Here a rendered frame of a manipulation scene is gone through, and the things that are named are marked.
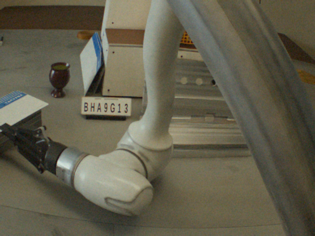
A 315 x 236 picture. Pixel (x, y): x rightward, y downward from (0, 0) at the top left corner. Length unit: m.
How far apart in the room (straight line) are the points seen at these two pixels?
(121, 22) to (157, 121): 0.78
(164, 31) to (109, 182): 0.32
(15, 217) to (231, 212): 0.53
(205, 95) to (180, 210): 0.48
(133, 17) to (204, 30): 1.18
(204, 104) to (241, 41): 0.92
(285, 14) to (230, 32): 2.88
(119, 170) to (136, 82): 0.66
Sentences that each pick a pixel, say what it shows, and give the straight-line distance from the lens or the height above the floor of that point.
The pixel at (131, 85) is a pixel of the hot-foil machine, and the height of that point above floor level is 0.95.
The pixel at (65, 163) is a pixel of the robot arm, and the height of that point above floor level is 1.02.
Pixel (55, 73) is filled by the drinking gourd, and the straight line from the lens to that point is 1.40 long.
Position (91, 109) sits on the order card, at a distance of 1.31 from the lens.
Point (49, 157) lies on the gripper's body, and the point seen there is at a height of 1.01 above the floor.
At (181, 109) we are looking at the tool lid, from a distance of 1.31.
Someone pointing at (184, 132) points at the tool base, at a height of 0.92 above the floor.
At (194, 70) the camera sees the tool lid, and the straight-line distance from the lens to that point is 1.31.
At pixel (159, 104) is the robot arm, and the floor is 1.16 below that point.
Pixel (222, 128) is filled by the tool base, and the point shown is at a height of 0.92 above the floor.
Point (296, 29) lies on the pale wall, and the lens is 3.37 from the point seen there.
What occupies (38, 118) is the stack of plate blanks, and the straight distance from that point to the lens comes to 1.21.
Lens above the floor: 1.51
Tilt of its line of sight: 27 degrees down
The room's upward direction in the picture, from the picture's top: 9 degrees clockwise
